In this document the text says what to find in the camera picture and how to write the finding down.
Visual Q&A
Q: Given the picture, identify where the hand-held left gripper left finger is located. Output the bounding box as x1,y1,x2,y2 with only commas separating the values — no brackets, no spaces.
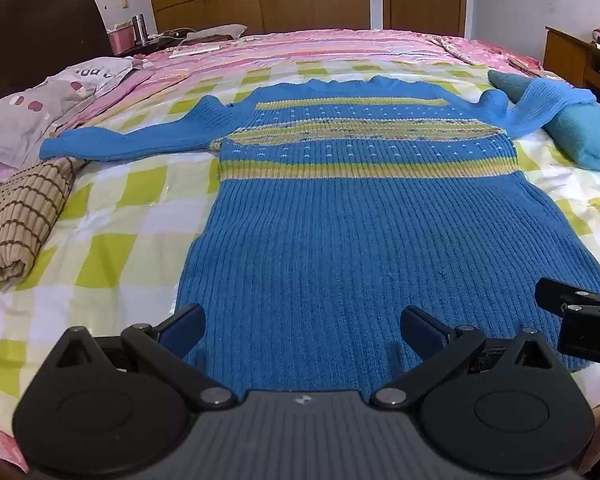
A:
49,302,239,409

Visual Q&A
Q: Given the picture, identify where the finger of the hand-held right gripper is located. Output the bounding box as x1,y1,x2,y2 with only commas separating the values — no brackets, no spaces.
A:
535,277,600,317

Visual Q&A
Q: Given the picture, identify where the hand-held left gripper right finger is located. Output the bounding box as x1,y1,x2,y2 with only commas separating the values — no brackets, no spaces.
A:
370,304,561,409

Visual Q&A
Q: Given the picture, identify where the blue striped knit sweater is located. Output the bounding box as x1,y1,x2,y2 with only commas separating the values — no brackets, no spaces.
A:
39,75,600,397

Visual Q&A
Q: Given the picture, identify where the green checked plastic sheet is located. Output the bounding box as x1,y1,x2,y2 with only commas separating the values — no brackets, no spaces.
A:
0,57,600,411

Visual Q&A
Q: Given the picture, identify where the teal folded towel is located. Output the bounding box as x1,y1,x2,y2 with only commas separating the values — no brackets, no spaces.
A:
487,69,600,178

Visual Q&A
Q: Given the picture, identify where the beige striped knit garment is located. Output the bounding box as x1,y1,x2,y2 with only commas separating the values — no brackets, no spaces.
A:
0,156,88,293

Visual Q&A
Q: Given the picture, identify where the wooden desk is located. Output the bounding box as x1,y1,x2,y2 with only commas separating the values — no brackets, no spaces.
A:
544,25,600,106

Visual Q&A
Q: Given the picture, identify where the pink folded sheet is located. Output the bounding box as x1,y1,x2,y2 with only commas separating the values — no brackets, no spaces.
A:
55,57,191,136

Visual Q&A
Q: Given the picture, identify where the pink floral quilt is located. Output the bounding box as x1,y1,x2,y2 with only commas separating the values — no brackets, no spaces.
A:
427,35,546,76

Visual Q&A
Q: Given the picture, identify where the grey printed pillow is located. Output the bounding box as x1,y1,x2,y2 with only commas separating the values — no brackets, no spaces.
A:
0,57,136,168

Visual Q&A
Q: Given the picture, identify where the white book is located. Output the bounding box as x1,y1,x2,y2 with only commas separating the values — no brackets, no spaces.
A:
169,44,221,59

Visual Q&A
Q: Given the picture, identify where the dark nightstand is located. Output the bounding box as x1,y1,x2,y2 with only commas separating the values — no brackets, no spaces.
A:
120,35,181,58

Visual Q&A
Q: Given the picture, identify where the pink storage box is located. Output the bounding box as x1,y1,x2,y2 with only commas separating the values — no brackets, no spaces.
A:
107,25,140,56

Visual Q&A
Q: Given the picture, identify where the grey folded cloth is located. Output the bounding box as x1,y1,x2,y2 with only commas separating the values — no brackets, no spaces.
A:
180,24,248,44

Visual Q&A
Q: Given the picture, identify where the pink striped blanket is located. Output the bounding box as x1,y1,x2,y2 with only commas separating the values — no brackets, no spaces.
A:
55,27,481,126

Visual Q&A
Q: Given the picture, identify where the dark wooden headboard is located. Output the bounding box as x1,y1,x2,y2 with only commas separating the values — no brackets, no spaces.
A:
0,0,112,111

